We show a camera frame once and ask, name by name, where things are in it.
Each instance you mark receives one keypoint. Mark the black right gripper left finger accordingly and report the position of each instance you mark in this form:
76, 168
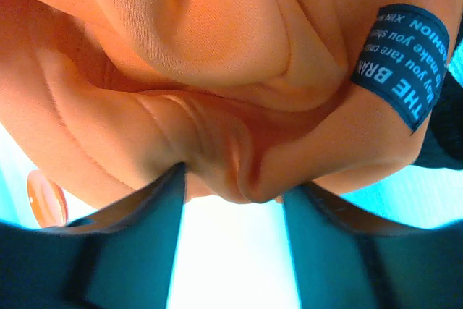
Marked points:
121, 256

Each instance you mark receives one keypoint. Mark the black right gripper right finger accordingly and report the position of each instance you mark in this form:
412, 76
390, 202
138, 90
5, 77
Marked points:
347, 257

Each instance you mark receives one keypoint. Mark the orange cloth garment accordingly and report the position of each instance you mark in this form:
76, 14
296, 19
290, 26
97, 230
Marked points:
254, 96

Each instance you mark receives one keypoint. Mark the black cloth garment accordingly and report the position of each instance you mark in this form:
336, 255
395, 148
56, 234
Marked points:
442, 147

